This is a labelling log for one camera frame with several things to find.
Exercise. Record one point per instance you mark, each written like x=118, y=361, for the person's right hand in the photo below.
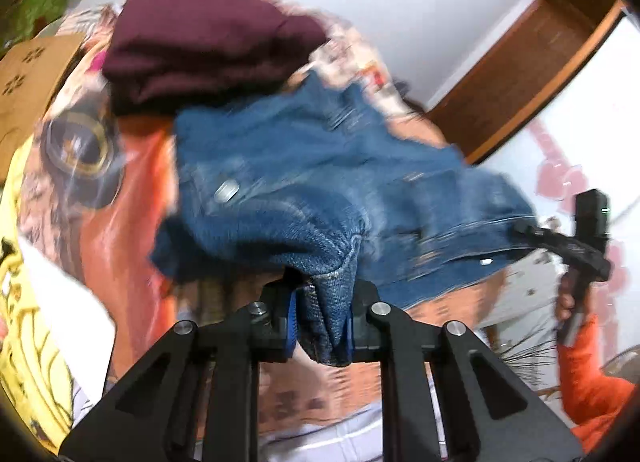
x=564, y=304

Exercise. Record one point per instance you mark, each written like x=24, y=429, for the printed blanket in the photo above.
x=130, y=242

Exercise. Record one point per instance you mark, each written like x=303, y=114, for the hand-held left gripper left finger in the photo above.
x=289, y=314

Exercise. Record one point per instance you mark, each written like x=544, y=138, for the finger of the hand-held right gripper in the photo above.
x=545, y=242

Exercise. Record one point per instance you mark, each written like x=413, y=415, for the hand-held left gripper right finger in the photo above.
x=365, y=332

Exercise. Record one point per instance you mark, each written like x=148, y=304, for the yellow printed cloth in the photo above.
x=25, y=342

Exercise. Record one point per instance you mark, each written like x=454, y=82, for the blue denim jacket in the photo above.
x=310, y=192

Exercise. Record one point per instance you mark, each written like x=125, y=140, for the person's right forearm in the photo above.
x=590, y=387

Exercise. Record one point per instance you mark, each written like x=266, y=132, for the wooden wardrobe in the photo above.
x=520, y=72

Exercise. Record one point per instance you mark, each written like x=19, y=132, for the folded maroon cloth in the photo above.
x=200, y=37

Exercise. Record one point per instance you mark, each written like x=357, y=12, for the wooden lap desk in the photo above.
x=30, y=87

